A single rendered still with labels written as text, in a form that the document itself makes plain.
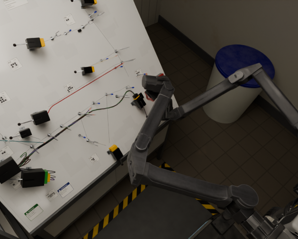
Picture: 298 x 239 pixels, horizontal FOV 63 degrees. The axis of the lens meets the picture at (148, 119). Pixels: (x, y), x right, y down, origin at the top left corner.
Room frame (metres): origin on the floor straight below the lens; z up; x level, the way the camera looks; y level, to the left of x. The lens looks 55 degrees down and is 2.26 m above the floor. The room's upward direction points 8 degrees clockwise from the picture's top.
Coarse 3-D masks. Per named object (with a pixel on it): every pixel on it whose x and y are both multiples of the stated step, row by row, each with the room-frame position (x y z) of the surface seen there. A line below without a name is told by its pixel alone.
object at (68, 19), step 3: (66, 15) 1.10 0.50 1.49; (69, 15) 1.11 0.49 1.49; (63, 18) 1.07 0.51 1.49; (66, 18) 1.08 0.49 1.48; (69, 18) 1.09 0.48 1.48; (72, 18) 1.10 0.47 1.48; (66, 21) 1.07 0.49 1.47; (69, 21) 1.08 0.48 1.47; (72, 21) 1.09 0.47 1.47; (69, 24) 1.07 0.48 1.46
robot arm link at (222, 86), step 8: (240, 72) 0.87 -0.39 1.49; (224, 80) 0.88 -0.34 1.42; (232, 80) 0.85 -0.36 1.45; (216, 88) 0.85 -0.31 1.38; (224, 88) 0.84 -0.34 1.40; (232, 88) 0.85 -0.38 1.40; (200, 96) 0.84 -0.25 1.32; (208, 96) 0.83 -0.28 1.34; (216, 96) 0.82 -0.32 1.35; (184, 104) 0.82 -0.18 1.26; (192, 104) 0.81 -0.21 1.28; (200, 104) 0.80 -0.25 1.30; (176, 112) 0.79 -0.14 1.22; (184, 112) 0.78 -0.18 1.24
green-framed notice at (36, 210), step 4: (36, 204) 0.28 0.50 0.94; (32, 208) 0.26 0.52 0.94; (36, 208) 0.27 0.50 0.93; (40, 208) 0.27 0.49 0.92; (28, 212) 0.24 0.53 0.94; (32, 212) 0.25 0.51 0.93; (36, 212) 0.25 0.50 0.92; (40, 212) 0.26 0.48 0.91; (28, 216) 0.23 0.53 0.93; (32, 216) 0.23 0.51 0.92; (36, 216) 0.24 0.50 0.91; (32, 220) 0.21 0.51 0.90
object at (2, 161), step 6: (0, 162) 0.37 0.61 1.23; (6, 162) 0.36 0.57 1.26; (12, 162) 0.37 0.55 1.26; (0, 168) 0.33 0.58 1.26; (6, 168) 0.34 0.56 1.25; (12, 168) 0.35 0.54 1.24; (18, 168) 0.36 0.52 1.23; (0, 174) 0.32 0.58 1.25; (6, 174) 0.32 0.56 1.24; (12, 174) 0.33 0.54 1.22; (0, 180) 0.30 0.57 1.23; (6, 180) 0.30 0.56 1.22
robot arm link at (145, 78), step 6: (144, 78) 0.78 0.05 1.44; (150, 78) 0.79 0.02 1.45; (156, 78) 0.80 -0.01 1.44; (144, 84) 0.76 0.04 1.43; (150, 84) 0.76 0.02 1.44; (156, 84) 0.76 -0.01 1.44; (162, 84) 0.77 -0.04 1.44; (168, 84) 0.76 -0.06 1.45; (156, 90) 0.76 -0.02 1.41; (168, 90) 0.73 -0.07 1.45
